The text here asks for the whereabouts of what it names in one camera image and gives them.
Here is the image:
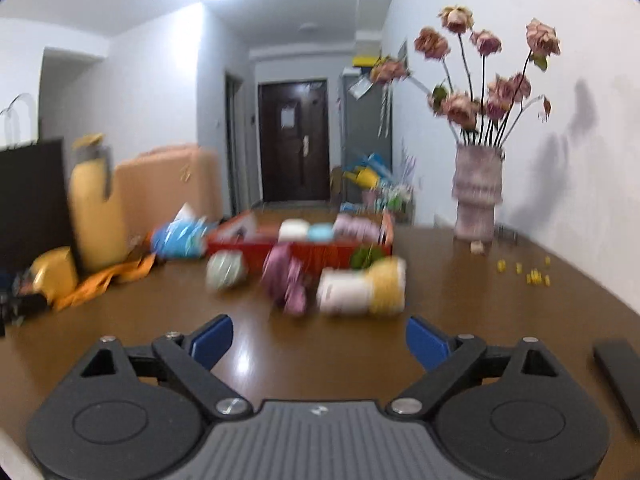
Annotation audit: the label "yellow thermos jug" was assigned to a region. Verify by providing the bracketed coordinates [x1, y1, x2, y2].
[67, 133, 131, 273]

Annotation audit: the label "pink ribbed vase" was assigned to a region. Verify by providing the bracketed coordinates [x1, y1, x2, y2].
[451, 144, 505, 243]

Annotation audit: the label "grey metal cabinet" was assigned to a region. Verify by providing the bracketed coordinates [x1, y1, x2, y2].
[340, 72, 393, 201]

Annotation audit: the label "white folded umbrella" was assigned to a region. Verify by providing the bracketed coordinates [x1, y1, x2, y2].
[379, 85, 392, 138]

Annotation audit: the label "red cardboard box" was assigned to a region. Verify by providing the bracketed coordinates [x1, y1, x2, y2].
[206, 210, 396, 273]

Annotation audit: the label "green pumpkin toy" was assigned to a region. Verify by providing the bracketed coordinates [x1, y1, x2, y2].
[350, 246, 387, 271]

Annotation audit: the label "black paper bag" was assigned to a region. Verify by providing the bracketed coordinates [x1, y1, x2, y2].
[0, 92, 83, 281]

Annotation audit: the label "pile of blue yellow bags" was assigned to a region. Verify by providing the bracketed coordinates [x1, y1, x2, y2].
[341, 152, 393, 191]

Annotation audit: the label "grey side door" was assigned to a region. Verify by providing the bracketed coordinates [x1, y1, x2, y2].
[225, 74, 251, 216]

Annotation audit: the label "white and yellow plush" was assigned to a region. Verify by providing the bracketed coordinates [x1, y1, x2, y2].
[316, 256, 407, 317]

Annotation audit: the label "yellow mug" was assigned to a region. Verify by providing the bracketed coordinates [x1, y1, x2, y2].
[31, 247, 80, 306]

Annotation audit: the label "dried pink rose bouquet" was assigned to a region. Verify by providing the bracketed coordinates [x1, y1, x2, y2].
[370, 5, 562, 148]

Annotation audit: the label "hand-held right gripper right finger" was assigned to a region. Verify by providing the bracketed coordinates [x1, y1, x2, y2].
[387, 316, 572, 418]

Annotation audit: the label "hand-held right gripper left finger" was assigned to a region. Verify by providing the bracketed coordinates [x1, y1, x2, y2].
[74, 314, 253, 419]

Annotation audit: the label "lavender wall decal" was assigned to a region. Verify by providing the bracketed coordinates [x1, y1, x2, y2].
[400, 141, 418, 186]

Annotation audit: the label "white round plush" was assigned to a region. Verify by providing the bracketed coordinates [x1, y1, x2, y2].
[277, 219, 308, 242]

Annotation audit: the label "blue tissue pack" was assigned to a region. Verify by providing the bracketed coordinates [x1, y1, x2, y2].
[150, 204, 211, 260]

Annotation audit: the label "orange cloth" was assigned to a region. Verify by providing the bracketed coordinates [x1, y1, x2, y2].
[55, 254, 158, 311]

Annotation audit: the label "black smartphone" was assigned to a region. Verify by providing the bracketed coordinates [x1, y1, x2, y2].
[592, 340, 640, 436]

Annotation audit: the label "white paper tag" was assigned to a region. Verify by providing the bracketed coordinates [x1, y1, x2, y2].
[348, 76, 373, 101]

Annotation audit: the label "pink scrunchie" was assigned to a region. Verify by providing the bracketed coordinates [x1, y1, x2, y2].
[261, 244, 308, 316]

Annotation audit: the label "purple knotted plush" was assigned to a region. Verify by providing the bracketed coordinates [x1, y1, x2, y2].
[332, 214, 383, 243]

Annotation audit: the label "pink suitcase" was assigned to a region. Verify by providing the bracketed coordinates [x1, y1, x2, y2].
[115, 144, 223, 241]

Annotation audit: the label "rack of packaged goods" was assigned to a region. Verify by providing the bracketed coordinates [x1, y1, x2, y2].
[340, 182, 416, 221]

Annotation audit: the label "dark brown entrance door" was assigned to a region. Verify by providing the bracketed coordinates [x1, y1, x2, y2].
[257, 79, 329, 203]

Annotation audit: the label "scattered yellow crumbs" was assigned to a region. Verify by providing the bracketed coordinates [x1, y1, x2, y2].
[495, 256, 553, 287]

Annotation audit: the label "grey green plush ball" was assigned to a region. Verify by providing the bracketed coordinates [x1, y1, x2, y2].
[206, 251, 248, 291]

